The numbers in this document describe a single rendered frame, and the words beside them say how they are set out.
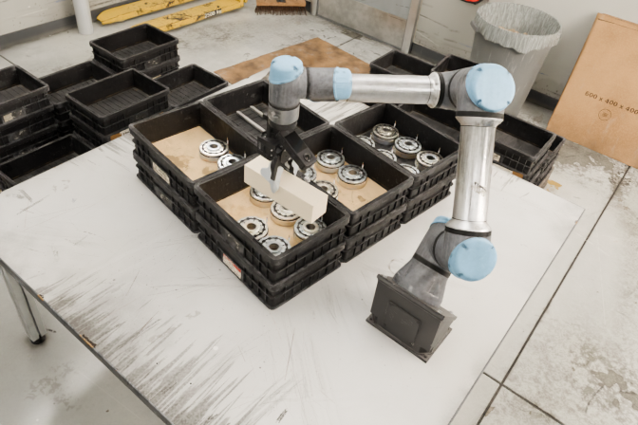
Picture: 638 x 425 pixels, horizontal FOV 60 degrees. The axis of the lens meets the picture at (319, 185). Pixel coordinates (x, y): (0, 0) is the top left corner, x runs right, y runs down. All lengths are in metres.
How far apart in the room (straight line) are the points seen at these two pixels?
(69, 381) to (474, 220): 1.69
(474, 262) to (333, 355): 0.48
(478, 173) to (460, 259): 0.22
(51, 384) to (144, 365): 0.92
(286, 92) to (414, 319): 0.70
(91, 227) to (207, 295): 0.49
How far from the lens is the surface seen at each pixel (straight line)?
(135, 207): 2.01
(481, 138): 1.40
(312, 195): 1.42
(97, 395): 2.40
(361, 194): 1.87
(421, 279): 1.53
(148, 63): 3.29
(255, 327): 1.63
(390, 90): 1.46
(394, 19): 4.87
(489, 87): 1.38
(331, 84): 1.29
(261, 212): 1.76
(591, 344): 2.89
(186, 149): 2.03
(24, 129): 3.02
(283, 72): 1.26
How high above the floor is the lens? 2.02
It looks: 39 degrees down
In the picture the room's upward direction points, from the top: 7 degrees clockwise
